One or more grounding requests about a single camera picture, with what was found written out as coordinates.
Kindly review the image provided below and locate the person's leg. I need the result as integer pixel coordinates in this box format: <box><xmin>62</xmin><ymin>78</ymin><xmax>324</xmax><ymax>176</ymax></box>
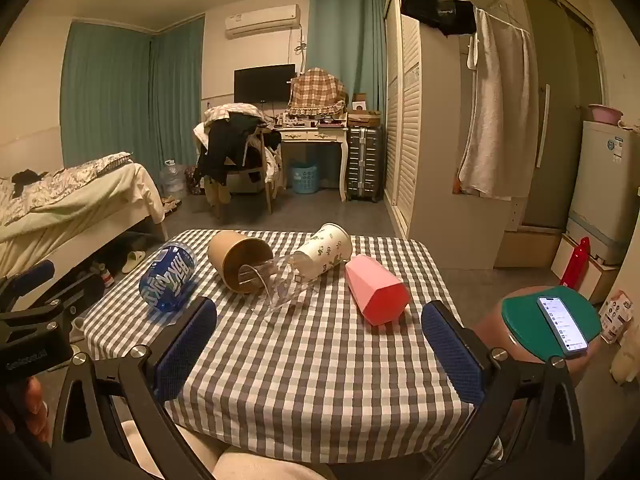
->
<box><xmin>122</xmin><ymin>417</ymin><xmax>321</xmax><ymax>480</ymax></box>

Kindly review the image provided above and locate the smartphone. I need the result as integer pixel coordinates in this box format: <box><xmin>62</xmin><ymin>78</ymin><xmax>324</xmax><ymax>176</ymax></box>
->
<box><xmin>537</xmin><ymin>295</ymin><xmax>590</xmax><ymax>357</ymax></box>

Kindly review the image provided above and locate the white low box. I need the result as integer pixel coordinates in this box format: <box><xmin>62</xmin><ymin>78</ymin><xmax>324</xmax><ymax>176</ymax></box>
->
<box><xmin>550</xmin><ymin>232</ymin><xmax>621</xmax><ymax>303</ymax></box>

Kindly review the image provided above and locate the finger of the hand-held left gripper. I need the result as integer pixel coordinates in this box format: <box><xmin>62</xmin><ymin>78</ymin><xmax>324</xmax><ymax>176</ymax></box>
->
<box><xmin>46</xmin><ymin>272</ymin><xmax>106</xmax><ymax>317</ymax></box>
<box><xmin>0</xmin><ymin>260</ymin><xmax>56</xmax><ymax>312</ymax></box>

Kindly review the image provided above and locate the printed paper bag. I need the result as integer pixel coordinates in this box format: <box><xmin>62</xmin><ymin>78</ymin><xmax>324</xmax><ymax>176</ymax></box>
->
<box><xmin>599</xmin><ymin>290</ymin><xmax>633</xmax><ymax>346</ymax></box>

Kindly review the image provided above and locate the frosted glass door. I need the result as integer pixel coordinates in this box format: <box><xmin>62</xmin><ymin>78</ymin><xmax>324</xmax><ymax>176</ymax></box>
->
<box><xmin>515</xmin><ymin>0</ymin><xmax>608</xmax><ymax>231</ymax></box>

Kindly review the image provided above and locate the dark bag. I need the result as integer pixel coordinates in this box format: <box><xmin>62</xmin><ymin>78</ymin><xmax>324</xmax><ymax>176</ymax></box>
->
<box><xmin>184</xmin><ymin>165</ymin><xmax>204</xmax><ymax>196</ymax></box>

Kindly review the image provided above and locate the brown paper cup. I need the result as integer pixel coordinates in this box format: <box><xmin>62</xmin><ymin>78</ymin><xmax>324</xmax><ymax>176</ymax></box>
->
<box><xmin>207</xmin><ymin>230</ymin><xmax>275</xmax><ymax>295</ymax></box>

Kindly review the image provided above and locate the person's left hand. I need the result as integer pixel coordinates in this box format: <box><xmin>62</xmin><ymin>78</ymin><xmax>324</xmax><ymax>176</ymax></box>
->
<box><xmin>22</xmin><ymin>376</ymin><xmax>49</xmax><ymax>445</ymax></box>

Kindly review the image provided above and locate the blue plastic basket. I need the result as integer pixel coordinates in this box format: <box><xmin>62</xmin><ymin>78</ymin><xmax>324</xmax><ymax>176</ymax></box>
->
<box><xmin>290</xmin><ymin>161</ymin><xmax>319</xmax><ymax>195</ymax></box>

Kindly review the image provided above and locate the white small fridge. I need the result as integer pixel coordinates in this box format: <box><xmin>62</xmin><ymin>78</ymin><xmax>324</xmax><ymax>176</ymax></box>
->
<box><xmin>567</xmin><ymin>120</ymin><xmax>640</xmax><ymax>266</ymax></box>

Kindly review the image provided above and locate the pile of clothes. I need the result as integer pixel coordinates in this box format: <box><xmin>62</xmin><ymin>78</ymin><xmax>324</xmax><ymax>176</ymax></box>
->
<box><xmin>194</xmin><ymin>102</ymin><xmax>281</xmax><ymax>186</ymax></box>

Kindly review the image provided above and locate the white louvered wardrobe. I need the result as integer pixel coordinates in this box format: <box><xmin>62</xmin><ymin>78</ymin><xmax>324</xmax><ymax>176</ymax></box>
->
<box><xmin>382</xmin><ymin>0</ymin><xmax>531</xmax><ymax>268</ymax></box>

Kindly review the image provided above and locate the green top round stool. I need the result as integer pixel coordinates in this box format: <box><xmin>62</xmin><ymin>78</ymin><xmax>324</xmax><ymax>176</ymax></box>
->
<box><xmin>472</xmin><ymin>285</ymin><xmax>603</xmax><ymax>396</ymax></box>

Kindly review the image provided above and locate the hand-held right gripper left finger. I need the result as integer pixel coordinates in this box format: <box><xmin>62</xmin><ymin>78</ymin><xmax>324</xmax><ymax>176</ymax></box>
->
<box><xmin>50</xmin><ymin>296</ymin><xmax>221</xmax><ymax>480</ymax></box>

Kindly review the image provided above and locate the silver ribbed suitcase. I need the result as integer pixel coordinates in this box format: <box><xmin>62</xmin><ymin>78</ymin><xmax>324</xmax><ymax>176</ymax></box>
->
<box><xmin>346</xmin><ymin>126</ymin><xmax>385</xmax><ymax>204</ymax></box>

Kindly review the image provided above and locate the white air conditioner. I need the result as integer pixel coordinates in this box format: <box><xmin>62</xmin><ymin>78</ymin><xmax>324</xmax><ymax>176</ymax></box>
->
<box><xmin>224</xmin><ymin>4</ymin><xmax>302</xmax><ymax>40</ymax></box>

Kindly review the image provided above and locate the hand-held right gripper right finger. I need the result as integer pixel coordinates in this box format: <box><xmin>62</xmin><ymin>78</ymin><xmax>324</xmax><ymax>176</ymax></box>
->
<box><xmin>421</xmin><ymin>300</ymin><xmax>596</xmax><ymax>480</ymax></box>

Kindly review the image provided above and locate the teal curtain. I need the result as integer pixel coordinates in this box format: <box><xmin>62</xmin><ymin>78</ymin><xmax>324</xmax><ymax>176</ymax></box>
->
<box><xmin>150</xmin><ymin>15</ymin><xmax>207</xmax><ymax>166</ymax></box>
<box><xmin>306</xmin><ymin>0</ymin><xmax>390</xmax><ymax>111</ymax></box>
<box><xmin>60</xmin><ymin>21</ymin><xmax>153</xmax><ymax>168</ymax></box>

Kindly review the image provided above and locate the clear water jug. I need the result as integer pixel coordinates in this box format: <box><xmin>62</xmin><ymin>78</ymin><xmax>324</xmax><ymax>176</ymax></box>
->
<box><xmin>159</xmin><ymin>159</ymin><xmax>188</xmax><ymax>201</ymax></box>

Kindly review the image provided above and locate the pink faceted cup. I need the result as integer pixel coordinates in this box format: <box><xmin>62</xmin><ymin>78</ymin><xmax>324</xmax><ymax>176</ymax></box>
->
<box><xmin>344</xmin><ymin>254</ymin><xmax>412</xmax><ymax>327</ymax></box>

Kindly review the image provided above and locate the white leaf-patterned paper cup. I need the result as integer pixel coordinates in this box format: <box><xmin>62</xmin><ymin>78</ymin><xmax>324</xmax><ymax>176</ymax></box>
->
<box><xmin>292</xmin><ymin>222</ymin><xmax>353</xmax><ymax>281</ymax></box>

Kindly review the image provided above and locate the pink plastic basin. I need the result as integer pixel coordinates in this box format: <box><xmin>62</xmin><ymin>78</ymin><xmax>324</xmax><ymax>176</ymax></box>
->
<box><xmin>587</xmin><ymin>103</ymin><xmax>623</xmax><ymax>125</ymax></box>

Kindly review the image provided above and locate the white hanging towel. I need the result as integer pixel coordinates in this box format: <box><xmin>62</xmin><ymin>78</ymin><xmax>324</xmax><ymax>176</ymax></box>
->
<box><xmin>459</xmin><ymin>8</ymin><xmax>531</xmax><ymax>198</ymax></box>

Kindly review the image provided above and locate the clear plastic cup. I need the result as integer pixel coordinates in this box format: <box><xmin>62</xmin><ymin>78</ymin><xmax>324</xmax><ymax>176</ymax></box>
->
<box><xmin>239</xmin><ymin>254</ymin><xmax>321</xmax><ymax>317</ymax></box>

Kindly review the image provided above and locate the black flat television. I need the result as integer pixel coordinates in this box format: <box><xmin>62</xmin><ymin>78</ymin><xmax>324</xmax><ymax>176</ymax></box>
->
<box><xmin>234</xmin><ymin>64</ymin><xmax>297</xmax><ymax>103</ymax></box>

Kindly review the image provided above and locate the plaid cloth cover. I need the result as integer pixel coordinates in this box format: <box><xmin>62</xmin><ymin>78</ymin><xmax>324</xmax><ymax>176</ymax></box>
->
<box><xmin>287</xmin><ymin>67</ymin><xmax>348</xmax><ymax>116</ymax></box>

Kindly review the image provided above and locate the cardboard box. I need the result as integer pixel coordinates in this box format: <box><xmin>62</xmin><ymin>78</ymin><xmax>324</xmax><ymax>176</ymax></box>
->
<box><xmin>348</xmin><ymin>92</ymin><xmax>383</xmax><ymax>129</ymax></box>

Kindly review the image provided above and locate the white dressing desk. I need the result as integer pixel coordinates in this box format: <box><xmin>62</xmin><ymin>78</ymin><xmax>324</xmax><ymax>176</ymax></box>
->
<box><xmin>274</xmin><ymin>125</ymin><xmax>349</xmax><ymax>203</ymax></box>

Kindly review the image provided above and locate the black hanging garment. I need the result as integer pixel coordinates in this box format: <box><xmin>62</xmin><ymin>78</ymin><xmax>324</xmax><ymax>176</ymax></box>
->
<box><xmin>400</xmin><ymin>0</ymin><xmax>477</xmax><ymax>38</ymax></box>

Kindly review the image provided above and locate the floral quilt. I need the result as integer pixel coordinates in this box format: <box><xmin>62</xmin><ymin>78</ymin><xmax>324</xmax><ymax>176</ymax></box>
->
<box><xmin>0</xmin><ymin>151</ymin><xmax>133</xmax><ymax>222</ymax></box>

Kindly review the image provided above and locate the white slipper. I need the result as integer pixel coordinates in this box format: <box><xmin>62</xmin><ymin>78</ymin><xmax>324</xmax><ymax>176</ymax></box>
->
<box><xmin>121</xmin><ymin>250</ymin><xmax>147</xmax><ymax>275</ymax></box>

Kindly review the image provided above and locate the red bottle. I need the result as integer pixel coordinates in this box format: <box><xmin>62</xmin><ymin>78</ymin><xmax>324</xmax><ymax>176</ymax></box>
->
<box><xmin>560</xmin><ymin>236</ymin><xmax>592</xmax><ymax>291</ymax></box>

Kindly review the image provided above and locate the grey white checkered tablecloth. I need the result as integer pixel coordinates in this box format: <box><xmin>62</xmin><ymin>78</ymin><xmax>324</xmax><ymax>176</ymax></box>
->
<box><xmin>82</xmin><ymin>229</ymin><xmax>483</xmax><ymax>461</ymax></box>

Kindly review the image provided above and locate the wooden chair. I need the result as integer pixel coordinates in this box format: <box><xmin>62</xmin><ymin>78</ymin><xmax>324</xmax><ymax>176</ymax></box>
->
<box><xmin>207</xmin><ymin>125</ymin><xmax>282</xmax><ymax>218</ymax></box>

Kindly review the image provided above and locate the bed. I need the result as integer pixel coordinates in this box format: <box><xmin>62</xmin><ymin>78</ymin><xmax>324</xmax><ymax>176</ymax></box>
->
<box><xmin>0</xmin><ymin>151</ymin><xmax>168</xmax><ymax>311</ymax></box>

